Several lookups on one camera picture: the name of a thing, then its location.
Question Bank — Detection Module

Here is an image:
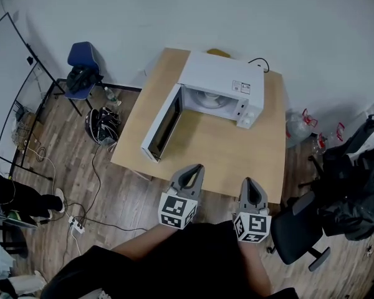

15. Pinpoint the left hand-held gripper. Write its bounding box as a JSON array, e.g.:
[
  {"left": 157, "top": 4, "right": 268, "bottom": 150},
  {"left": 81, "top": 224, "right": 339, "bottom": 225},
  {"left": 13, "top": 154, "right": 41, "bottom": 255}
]
[{"left": 158, "top": 163, "right": 206, "bottom": 230}]

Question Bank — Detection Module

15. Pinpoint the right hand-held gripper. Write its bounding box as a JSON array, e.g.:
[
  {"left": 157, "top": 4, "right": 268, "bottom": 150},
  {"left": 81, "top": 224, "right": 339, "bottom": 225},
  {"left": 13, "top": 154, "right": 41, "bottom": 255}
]
[{"left": 233, "top": 177, "right": 272, "bottom": 244}]

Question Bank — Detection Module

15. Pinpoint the white microwave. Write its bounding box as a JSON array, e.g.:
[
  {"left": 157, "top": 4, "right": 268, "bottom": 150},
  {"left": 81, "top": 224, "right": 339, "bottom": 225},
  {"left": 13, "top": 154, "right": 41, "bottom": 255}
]
[{"left": 140, "top": 50, "right": 266, "bottom": 164}]

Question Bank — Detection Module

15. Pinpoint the person's left forearm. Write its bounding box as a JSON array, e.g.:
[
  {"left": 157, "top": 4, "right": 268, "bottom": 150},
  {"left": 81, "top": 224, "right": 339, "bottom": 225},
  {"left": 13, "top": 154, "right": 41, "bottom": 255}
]
[{"left": 112, "top": 222, "right": 188, "bottom": 261}]

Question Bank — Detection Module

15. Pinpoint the person's right forearm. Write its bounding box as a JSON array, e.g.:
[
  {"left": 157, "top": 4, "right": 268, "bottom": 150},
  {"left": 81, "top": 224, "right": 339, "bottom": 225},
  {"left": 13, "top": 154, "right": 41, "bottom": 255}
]
[{"left": 239, "top": 240, "right": 274, "bottom": 294}]

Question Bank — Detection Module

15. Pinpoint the white table leg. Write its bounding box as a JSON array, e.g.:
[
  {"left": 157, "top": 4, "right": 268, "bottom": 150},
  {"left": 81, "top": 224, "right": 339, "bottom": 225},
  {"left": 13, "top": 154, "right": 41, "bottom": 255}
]
[{"left": 133, "top": 169, "right": 154, "bottom": 182}]

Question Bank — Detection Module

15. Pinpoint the person's black shirt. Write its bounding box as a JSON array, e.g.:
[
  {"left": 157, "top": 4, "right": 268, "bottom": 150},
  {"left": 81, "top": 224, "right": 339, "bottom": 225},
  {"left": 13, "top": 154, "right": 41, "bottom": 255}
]
[{"left": 42, "top": 219, "right": 300, "bottom": 299}]

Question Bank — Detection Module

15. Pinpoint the black padded coat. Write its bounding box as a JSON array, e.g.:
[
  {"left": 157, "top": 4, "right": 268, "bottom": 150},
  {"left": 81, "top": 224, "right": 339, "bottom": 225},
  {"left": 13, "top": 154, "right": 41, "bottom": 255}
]
[{"left": 317, "top": 148, "right": 374, "bottom": 242}]

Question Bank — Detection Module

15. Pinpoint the black backpack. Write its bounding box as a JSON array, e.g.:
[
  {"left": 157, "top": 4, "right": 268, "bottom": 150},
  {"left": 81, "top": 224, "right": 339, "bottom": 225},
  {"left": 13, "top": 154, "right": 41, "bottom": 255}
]
[{"left": 84, "top": 107, "right": 122, "bottom": 146}]

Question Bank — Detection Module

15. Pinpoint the clear plastic water bottle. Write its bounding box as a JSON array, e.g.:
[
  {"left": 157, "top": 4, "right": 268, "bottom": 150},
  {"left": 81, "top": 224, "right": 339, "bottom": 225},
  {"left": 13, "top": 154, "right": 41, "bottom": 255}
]
[{"left": 103, "top": 86, "right": 122, "bottom": 107}]

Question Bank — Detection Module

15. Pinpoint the white power strip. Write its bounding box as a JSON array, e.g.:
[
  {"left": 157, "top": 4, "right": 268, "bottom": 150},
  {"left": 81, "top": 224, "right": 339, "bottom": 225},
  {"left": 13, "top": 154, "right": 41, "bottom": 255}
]
[{"left": 68, "top": 216, "right": 85, "bottom": 234}]

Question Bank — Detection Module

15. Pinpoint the black high-back office chair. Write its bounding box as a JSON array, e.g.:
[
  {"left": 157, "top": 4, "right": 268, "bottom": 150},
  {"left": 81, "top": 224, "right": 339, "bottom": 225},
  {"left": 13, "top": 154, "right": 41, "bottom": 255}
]
[{"left": 299, "top": 113, "right": 374, "bottom": 199}]

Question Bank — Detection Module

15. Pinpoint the yellow plastic container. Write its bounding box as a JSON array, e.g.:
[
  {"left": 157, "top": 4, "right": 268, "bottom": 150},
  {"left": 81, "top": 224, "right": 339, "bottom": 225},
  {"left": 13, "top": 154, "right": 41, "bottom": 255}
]
[{"left": 207, "top": 48, "right": 231, "bottom": 59}]

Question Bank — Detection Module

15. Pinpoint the black jacket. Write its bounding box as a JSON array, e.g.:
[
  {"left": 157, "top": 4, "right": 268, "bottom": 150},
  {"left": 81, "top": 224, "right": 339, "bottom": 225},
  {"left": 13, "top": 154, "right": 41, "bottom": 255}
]
[{"left": 66, "top": 66, "right": 104, "bottom": 93}]

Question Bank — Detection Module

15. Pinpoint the brown cardboard box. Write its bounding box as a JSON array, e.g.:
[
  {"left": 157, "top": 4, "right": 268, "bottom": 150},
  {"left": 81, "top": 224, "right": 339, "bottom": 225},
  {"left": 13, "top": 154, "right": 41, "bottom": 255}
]
[{"left": 14, "top": 112, "right": 44, "bottom": 149}]

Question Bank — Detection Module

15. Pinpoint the blue chair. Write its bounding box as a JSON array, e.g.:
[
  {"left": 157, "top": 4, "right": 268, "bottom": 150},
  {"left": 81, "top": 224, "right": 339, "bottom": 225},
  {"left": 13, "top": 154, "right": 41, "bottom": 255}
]
[{"left": 64, "top": 41, "right": 104, "bottom": 118}]

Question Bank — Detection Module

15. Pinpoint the black router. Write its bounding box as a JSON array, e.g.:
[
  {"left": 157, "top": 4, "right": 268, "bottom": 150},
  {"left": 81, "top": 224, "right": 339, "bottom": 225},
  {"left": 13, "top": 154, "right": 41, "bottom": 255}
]
[{"left": 14, "top": 101, "right": 27, "bottom": 121}]

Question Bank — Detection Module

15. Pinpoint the whiteboard on black stand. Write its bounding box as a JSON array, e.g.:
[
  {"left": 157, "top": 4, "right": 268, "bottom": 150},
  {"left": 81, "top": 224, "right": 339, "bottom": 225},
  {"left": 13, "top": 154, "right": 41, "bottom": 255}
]
[{"left": 0, "top": 12, "right": 66, "bottom": 177}]

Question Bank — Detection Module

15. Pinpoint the black power cable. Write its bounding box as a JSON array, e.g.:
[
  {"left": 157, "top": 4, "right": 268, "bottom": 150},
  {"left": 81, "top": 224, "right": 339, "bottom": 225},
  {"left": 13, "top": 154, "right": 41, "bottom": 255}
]
[{"left": 247, "top": 57, "right": 271, "bottom": 74}]

